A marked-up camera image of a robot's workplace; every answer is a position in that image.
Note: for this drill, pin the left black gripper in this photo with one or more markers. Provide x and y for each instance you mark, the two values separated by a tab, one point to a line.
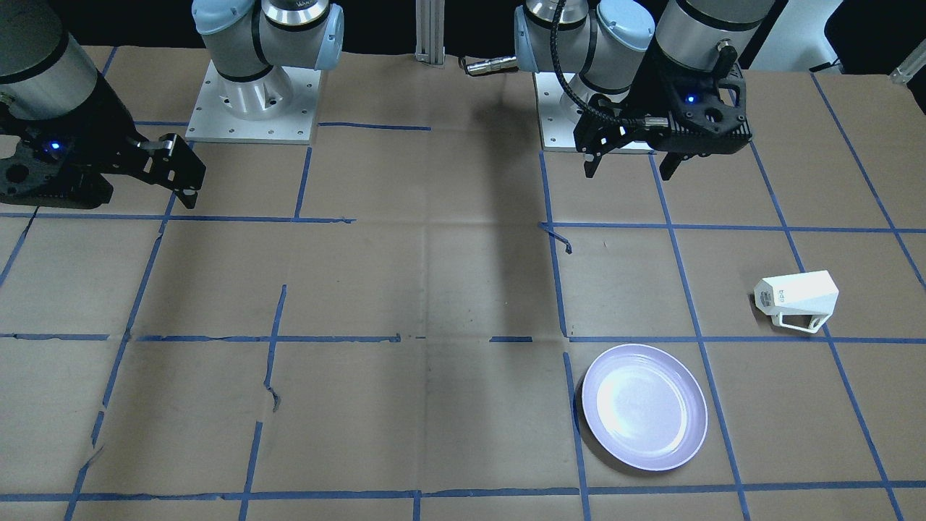
651	85

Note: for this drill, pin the silver cable connector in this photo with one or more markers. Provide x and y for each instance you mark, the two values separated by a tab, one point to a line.
496	65

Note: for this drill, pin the aluminium extrusion post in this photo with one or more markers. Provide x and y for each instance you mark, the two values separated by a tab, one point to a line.
429	47

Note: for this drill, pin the aluminium frame bar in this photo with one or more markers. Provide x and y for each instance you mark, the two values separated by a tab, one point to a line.
907	69

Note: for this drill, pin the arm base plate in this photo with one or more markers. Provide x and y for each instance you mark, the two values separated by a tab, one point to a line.
279	108
558	114

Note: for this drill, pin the lavender round plate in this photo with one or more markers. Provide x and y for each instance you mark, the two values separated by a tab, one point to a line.
644	407

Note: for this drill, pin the white angular cup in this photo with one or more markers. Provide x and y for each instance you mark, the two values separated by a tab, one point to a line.
800	302

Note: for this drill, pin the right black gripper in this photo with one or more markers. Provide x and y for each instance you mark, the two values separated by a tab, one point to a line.
110	120

